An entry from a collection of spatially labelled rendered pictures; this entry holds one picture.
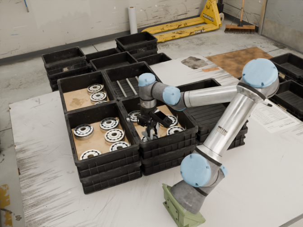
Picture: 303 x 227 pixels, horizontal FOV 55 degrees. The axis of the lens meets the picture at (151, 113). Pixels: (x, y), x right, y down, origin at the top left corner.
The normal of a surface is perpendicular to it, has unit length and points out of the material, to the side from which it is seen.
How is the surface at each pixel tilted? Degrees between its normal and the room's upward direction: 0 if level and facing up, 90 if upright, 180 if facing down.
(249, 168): 0
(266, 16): 90
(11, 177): 0
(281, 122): 0
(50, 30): 90
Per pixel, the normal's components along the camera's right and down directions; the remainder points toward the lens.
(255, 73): -0.36, -0.34
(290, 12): -0.90, 0.30
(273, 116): -0.05, -0.80
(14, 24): 0.43, 0.51
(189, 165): -0.51, -0.12
